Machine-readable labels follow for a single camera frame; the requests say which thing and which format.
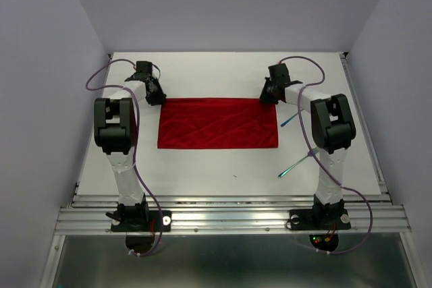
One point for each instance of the iridescent metal spoon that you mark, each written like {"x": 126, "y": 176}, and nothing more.
{"x": 289, "y": 119}

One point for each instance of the red cloth napkin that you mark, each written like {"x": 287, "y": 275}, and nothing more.
{"x": 216, "y": 124}

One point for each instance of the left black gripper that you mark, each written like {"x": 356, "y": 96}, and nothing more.
{"x": 160, "y": 96}

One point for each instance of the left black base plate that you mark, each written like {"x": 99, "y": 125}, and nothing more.
{"x": 154, "y": 223}

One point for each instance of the iridescent metal fork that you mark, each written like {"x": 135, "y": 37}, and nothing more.
{"x": 295, "y": 165}

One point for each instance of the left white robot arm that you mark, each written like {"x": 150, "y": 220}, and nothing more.
{"x": 116, "y": 131}

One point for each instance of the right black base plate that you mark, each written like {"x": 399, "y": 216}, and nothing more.
{"x": 307, "y": 220}

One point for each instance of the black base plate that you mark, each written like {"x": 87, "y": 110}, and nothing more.
{"x": 307, "y": 220}
{"x": 154, "y": 223}

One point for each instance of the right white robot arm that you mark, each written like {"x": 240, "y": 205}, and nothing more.
{"x": 333, "y": 130}

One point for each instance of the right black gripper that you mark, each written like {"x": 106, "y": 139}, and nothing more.
{"x": 264, "y": 96}

